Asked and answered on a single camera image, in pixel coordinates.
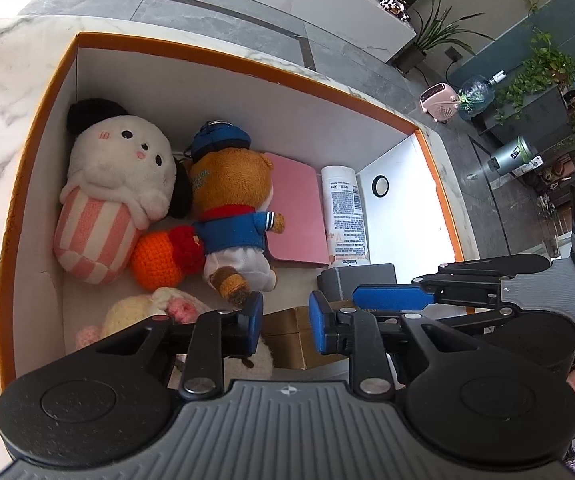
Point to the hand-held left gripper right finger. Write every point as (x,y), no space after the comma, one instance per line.
(319,325)

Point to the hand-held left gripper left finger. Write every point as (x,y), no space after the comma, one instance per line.
(253,322)

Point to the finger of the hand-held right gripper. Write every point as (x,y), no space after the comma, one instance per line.
(392,297)
(487,321)

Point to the brown cardboard box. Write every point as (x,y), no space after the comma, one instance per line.
(287,332)

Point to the grey box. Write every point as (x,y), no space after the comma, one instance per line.
(357,277)

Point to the crocheted doll orange hat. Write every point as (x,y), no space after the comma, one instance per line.
(155,260)

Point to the white storage box orange rim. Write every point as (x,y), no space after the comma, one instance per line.
(267,110)

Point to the white lotion bottle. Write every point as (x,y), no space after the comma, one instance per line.
(345,210)

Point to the pink notebook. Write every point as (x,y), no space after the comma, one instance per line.
(297,210)

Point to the brown bear plush blue uniform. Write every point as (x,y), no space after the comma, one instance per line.
(227,180)

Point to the grey green canister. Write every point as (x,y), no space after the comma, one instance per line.
(512,155)

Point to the dark grey shelf unit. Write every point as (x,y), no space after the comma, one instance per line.
(537,110)

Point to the pink fan heater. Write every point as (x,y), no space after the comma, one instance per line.
(440,102)

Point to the white panda plush striped body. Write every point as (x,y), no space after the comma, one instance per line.
(117,160)

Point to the clear blue water jug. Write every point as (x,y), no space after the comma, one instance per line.
(480,92)

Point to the green trailing vine plant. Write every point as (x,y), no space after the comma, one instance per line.
(542,70)

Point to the long-leaf plant black pot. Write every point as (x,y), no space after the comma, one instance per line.
(435,35)

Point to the white marble cabinet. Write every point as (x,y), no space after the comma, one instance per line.
(347,15)

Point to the black white cow figurine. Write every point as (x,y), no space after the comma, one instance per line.
(395,6)

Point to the grey wall socket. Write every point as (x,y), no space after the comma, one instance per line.
(452,53)

